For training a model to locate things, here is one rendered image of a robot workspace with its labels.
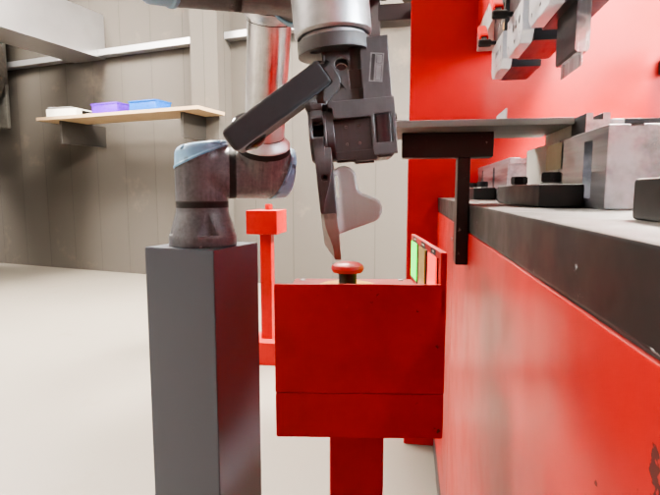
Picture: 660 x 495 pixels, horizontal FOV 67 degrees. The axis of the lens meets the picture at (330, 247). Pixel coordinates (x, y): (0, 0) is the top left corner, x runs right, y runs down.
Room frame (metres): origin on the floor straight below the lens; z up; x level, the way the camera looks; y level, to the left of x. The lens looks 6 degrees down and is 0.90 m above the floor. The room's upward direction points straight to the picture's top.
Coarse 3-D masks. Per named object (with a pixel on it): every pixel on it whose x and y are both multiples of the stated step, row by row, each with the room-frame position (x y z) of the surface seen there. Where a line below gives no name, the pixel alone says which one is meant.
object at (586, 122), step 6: (588, 114) 0.68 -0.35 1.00; (600, 114) 0.68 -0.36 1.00; (606, 114) 0.67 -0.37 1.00; (576, 120) 0.72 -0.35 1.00; (582, 120) 0.69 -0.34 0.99; (588, 120) 0.68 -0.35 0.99; (594, 120) 0.68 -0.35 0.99; (600, 120) 0.68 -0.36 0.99; (606, 120) 0.67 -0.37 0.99; (576, 126) 0.72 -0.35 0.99; (582, 126) 0.69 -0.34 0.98; (588, 126) 0.68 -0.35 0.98; (594, 126) 0.68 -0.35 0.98; (600, 126) 0.67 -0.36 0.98; (576, 132) 0.72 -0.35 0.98; (582, 132) 0.69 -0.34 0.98
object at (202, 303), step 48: (192, 288) 1.03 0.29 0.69; (240, 288) 1.10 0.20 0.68; (192, 336) 1.03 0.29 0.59; (240, 336) 1.10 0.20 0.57; (192, 384) 1.03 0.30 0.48; (240, 384) 1.09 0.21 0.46; (192, 432) 1.03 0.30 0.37; (240, 432) 1.09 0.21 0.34; (192, 480) 1.04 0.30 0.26; (240, 480) 1.08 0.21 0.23
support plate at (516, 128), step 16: (400, 128) 0.76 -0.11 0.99; (416, 128) 0.76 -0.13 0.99; (432, 128) 0.76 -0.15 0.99; (448, 128) 0.76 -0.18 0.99; (464, 128) 0.76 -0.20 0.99; (480, 128) 0.76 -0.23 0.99; (496, 128) 0.76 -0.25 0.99; (512, 128) 0.76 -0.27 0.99; (528, 128) 0.76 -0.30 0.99; (544, 128) 0.76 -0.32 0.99; (560, 128) 0.76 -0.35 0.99
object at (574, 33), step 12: (576, 0) 0.76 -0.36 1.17; (588, 0) 0.75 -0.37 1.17; (576, 12) 0.76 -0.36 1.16; (588, 12) 0.75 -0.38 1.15; (564, 24) 0.82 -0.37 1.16; (576, 24) 0.76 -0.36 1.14; (588, 24) 0.75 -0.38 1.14; (564, 36) 0.81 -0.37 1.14; (576, 36) 0.76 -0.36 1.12; (588, 36) 0.75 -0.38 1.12; (564, 48) 0.81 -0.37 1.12; (576, 48) 0.76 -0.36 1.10; (588, 48) 0.75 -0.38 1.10; (564, 60) 0.81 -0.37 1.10; (576, 60) 0.78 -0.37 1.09; (564, 72) 0.83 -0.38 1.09
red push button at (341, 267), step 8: (336, 264) 0.59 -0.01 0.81; (344, 264) 0.59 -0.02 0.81; (352, 264) 0.59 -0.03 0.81; (360, 264) 0.59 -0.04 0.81; (336, 272) 0.59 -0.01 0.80; (344, 272) 0.58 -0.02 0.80; (352, 272) 0.58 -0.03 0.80; (360, 272) 0.59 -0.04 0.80; (344, 280) 0.59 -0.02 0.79; (352, 280) 0.59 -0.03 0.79
